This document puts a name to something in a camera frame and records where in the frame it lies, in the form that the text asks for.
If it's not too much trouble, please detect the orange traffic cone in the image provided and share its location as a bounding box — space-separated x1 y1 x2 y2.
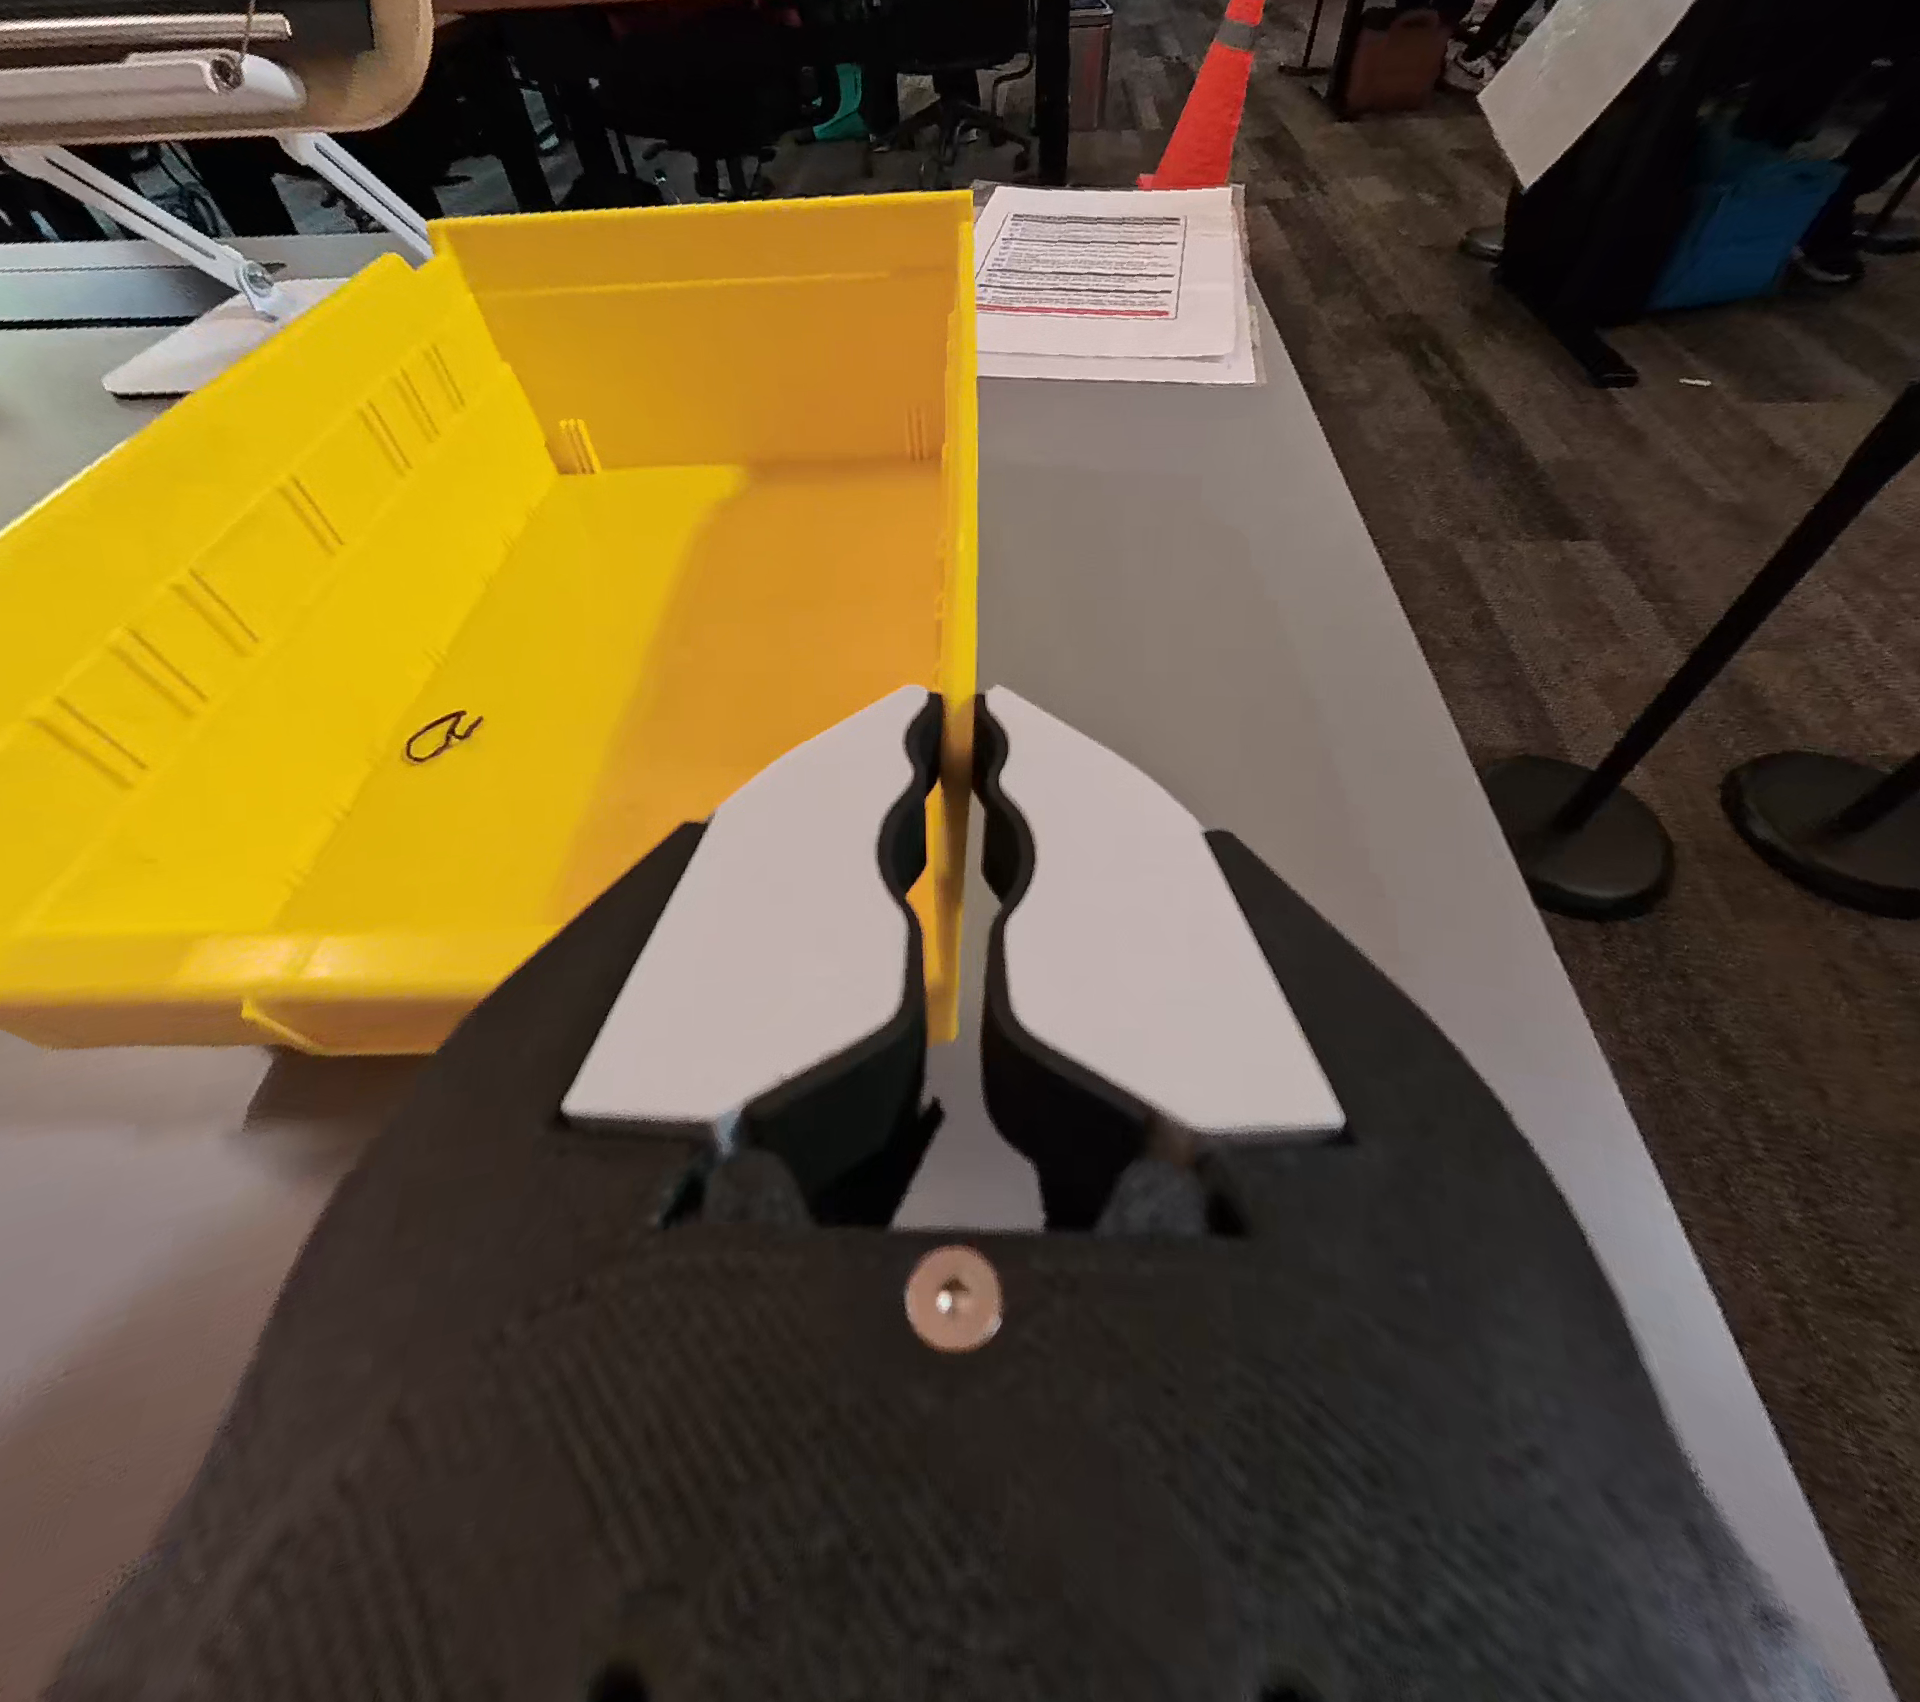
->
1137 0 1293 192

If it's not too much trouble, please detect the black office chair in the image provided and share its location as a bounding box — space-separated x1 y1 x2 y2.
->
863 6 1041 178

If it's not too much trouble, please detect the blue storage crate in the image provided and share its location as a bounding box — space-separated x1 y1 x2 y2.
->
1647 148 1850 319

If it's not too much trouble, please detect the black stanchion post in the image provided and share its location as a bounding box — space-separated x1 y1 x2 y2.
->
1721 748 1920 919
1483 381 1920 922

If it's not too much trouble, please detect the large yellow plastic bin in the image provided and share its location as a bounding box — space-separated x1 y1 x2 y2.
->
0 190 983 1060

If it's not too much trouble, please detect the black desk cable channel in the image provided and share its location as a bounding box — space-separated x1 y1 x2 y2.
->
0 274 213 328

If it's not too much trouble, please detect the grey desk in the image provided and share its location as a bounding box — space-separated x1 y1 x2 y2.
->
0 184 1900 1702

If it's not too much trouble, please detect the white board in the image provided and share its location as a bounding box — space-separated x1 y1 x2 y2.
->
1477 0 1700 192

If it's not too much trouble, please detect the brown bag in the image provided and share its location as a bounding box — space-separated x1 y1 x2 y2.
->
1343 4 1451 118

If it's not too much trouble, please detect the stack of printed paper sheets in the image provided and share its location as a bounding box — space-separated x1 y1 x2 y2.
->
973 180 1260 387

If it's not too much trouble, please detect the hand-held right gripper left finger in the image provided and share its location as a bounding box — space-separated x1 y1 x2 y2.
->
562 685 948 1228

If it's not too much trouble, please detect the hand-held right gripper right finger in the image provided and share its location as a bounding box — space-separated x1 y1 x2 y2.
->
973 685 1351 1234

